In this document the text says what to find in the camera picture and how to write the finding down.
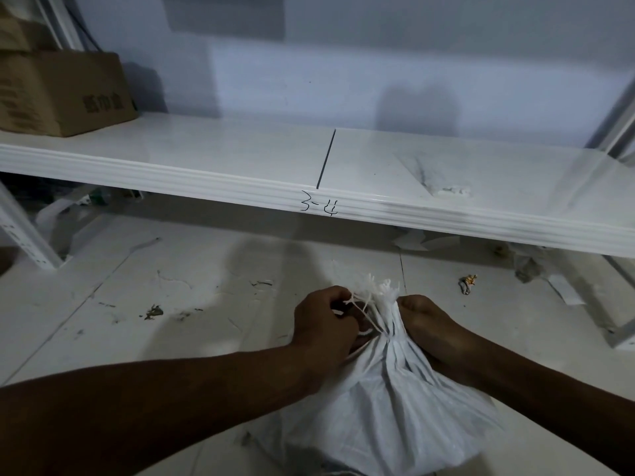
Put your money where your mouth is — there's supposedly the black cable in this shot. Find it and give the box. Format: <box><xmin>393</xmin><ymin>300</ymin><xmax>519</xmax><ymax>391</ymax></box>
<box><xmin>64</xmin><ymin>9</ymin><xmax>103</xmax><ymax>53</ymax></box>

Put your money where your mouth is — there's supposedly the person's left forearm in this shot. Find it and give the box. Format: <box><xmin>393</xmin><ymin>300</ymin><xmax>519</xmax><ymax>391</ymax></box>
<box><xmin>0</xmin><ymin>341</ymin><xmax>323</xmax><ymax>476</ymax></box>

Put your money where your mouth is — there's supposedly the grey crumpled paper scrap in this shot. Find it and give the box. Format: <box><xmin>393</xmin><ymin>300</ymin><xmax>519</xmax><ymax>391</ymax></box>
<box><xmin>513</xmin><ymin>255</ymin><xmax>542</xmax><ymax>283</ymax></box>

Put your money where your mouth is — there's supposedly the white shelf board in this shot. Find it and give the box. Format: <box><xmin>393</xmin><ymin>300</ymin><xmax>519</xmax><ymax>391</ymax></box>
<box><xmin>0</xmin><ymin>112</ymin><xmax>635</xmax><ymax>258</ymax></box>

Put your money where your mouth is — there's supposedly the small brown cardboard box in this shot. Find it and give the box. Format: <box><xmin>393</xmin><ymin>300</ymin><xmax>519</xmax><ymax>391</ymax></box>
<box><xmin>0</xmin><ymin>17</ymin><xmax>50</xmax><ymax>53</ymax></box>

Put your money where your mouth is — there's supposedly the white perforated rack post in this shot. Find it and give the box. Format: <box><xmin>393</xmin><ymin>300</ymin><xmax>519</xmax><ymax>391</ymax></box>
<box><xmin>0</xmin><ymin>180</ymin><xmax>63</xmax><ymax>271</ymax></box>
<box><xmin>605</xmin><ymin>321</ymin><xmax>635</xmax><ymax>350</ymax></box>

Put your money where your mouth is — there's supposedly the white woven sack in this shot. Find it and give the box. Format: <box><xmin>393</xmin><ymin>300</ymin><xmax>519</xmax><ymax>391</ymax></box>
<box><xmin>247</xmin><ymin>272</ymin><xmax>502</xmax><ymax>476</ymax></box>

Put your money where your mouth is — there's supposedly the white paper scrap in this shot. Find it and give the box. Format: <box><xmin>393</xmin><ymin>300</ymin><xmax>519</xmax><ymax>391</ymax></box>
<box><xmin>545</xmin><ymin>274</ymin><xmax>586</xmax><ymax>307</ymax></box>

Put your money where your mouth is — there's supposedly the grey metal rear upright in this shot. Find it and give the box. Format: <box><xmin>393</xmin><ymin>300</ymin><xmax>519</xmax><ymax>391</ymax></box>
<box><xmin>585</xmin><ymin>79</ymin><xmax>635</xmax><ymax>159</ymax></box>
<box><xmin>34</xmin><ymin>0</ymin><xmax>83</xmax><ymax>50</ymax></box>

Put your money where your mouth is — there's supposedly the large brown cardboard box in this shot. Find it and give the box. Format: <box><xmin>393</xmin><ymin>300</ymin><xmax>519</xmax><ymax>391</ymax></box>
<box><xmin>0</xmin><ymin>50</ymin><xmax>139</xmax><ymax>138</ymax></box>

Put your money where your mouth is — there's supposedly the person's right forearm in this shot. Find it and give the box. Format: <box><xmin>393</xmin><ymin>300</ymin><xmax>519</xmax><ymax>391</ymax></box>
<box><xmin>461</xmin><ymin>331</ymin><xmax>635</xmax><ymax>476</ymax></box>

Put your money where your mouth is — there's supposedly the person's right hand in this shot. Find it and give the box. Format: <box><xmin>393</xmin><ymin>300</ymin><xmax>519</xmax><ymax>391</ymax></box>
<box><xmin>396</xmin><ymin>294</ymin><xmax>477</xmax><ymax>387</ymax></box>

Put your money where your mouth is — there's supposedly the thin white tying string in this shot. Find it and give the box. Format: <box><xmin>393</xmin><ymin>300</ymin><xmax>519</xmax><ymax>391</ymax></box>
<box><xmin>342</xmin><ymin>292</ymin><xmax>386</xmax><ymax>338</ymax></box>

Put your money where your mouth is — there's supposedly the person's left hand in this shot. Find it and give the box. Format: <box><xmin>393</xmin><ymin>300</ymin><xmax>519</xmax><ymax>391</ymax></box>
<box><xmin>290</xmin><ymin>286</ymin><xmax>366</xmax><ymax>392</ymax></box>

